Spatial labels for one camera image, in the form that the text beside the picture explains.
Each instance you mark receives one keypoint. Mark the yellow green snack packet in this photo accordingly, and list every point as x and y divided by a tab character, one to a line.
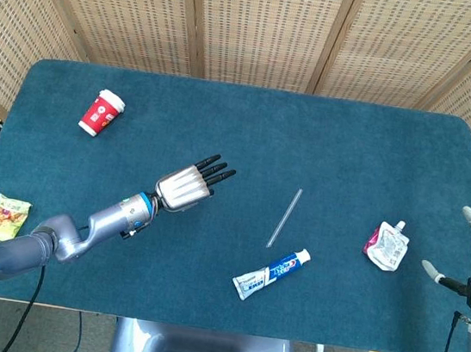
5	218

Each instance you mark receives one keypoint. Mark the white pink spout pouch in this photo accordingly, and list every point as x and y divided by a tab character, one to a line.
388	248

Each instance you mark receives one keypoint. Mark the clear plastic straw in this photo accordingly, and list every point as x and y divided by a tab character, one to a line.
284	218

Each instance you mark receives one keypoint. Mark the red paper cup white lid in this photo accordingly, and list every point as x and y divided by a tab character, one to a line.
99	114

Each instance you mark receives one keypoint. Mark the blue white toothpaste tube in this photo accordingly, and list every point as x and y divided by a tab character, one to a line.
268	273

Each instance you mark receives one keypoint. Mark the teal carpet table cover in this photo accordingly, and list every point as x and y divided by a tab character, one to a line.
266	136

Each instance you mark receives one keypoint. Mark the woven bamboo folding screen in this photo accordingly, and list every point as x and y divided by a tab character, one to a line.
263	28

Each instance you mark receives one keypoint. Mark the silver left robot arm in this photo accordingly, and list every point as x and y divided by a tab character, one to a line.
104	219

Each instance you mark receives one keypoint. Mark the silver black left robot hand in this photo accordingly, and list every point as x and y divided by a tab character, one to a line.
181	188

